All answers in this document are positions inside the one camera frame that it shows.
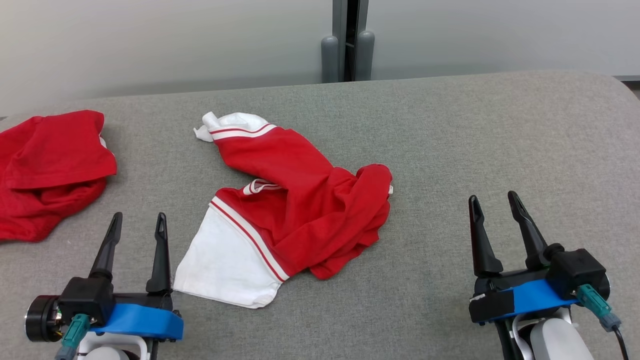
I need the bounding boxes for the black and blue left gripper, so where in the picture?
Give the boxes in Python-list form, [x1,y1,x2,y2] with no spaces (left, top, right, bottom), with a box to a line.
[25,212,184,343]

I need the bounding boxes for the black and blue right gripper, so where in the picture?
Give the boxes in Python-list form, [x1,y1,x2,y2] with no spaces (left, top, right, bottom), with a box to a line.
[468,190,582,326]

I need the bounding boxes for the red garment with white trim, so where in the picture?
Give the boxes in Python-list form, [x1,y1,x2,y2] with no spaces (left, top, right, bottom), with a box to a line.
[0,109,118,243]

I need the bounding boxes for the red and white jersey shirt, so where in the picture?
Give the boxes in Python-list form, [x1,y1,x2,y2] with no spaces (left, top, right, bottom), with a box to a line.
[173,111,394,309]

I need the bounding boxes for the grey fabric padded table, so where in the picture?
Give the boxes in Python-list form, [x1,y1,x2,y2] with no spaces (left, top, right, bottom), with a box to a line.
[0,70,640,360]

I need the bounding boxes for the teal left camera cable connector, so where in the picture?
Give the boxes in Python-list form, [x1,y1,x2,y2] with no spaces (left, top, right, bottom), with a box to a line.
[55,314,91,360]

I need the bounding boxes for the teal camera cable connector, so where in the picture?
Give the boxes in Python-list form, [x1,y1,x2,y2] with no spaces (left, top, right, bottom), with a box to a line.
[575,284,622,332]
[55,314,91,360]

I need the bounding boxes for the teal right camera cable connector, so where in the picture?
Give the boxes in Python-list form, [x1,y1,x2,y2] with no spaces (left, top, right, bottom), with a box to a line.
[575,284,622,332]

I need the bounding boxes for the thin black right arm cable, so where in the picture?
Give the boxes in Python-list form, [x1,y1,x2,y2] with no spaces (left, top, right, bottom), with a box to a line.
[612,325,632,360]

